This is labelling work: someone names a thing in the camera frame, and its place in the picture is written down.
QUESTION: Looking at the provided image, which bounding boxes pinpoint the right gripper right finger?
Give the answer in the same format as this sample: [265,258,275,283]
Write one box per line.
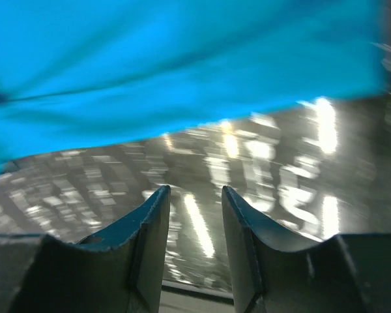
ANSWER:
[222,186,391,312]

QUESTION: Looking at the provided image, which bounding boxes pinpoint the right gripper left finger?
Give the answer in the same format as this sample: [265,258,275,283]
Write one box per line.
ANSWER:
[0,186,170,312]

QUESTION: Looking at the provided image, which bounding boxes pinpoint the blue t shirt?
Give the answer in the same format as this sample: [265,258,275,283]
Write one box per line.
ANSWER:
[0,1,386,172]

